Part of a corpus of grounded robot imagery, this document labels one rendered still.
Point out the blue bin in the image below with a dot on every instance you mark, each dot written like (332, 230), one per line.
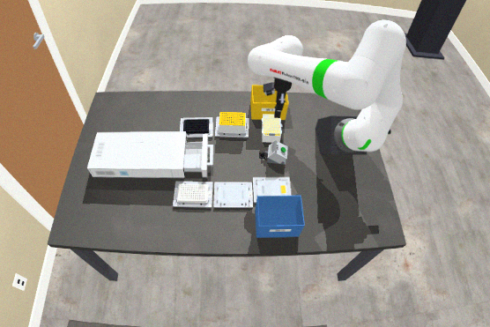
(276, 211)

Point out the yellow waste bin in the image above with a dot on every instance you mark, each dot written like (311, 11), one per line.
(268, 107)

